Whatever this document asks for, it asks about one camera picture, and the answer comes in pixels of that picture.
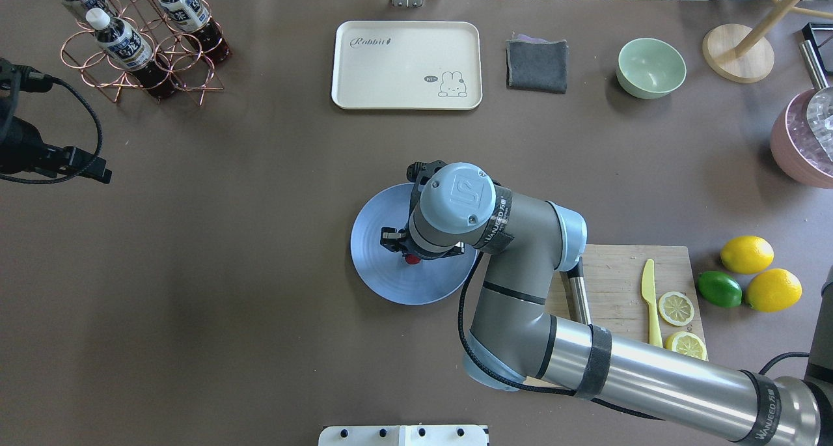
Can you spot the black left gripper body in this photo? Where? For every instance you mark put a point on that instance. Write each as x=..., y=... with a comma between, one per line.
x=13, y=145

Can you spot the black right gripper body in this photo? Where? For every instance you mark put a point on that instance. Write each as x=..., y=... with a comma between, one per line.
x=392, y=238

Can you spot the blue plate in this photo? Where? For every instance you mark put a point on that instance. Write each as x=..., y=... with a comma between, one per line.
x=386, y=272

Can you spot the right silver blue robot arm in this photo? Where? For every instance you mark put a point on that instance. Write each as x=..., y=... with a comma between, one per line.
x=512, y=337

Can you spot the beige tray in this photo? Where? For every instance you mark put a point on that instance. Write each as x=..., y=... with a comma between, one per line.
x=400, y=65

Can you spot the wooden cutting board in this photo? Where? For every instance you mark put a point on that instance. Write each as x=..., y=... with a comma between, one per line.
x=613, y=279

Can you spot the grey folded cloth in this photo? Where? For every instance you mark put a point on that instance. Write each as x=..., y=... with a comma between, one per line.
x=537, y=65

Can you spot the yellow plastic knife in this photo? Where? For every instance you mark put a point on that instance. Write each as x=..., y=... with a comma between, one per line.
x=649, y=295

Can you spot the lemon slice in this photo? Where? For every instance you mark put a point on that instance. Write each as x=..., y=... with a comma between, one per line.
x=688, y=344
x=676, y=309

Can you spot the green bowl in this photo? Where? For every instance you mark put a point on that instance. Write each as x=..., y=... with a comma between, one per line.
x=649, y=68

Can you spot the green lime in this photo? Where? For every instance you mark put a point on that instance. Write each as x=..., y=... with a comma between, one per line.
x=720, y=289

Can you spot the yellow lemon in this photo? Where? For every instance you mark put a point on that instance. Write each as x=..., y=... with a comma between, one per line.
x=747, y=254
x=773, y=290

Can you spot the wooden cup tree stand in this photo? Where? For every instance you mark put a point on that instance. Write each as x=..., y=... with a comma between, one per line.
x=742, y=54

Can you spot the pink bowl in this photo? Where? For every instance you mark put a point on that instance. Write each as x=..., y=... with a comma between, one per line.
x=789, y=159

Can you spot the clear ice cubes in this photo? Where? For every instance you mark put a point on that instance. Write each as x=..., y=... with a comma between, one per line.
x=803, y=138

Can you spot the metal ice scoop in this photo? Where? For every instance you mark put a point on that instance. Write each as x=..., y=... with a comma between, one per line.
x=818, y=111

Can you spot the copper wire bottle rack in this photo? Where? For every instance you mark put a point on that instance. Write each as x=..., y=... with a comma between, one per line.
x=160, y=47

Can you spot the black handled knife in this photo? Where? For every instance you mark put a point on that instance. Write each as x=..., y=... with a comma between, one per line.
x=581, y=310

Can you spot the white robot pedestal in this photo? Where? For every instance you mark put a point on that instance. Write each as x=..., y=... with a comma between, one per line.
x=405, y=435

